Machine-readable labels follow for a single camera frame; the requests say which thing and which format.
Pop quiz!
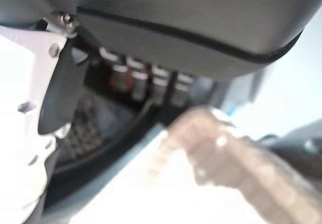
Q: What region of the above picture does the grey washing machine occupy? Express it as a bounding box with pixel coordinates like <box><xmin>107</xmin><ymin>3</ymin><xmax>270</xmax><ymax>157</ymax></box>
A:
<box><xmin>37</xmin><ymin>40</ymin><xmax>177</xmax><ymax>209</ymax></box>

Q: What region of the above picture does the white wicker basket tray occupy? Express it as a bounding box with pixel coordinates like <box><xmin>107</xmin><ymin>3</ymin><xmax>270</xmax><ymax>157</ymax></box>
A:
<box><xmin>148</xmin><ymin>107</ymin><xmax>322</xmax><ymax>224</ymax></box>

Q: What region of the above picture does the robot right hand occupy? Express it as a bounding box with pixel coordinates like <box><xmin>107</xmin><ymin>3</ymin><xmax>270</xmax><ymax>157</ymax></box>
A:
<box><xmin>0</xmin><ymin>0</ymin><xmax>322</xmax><ymax>224</ymax></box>

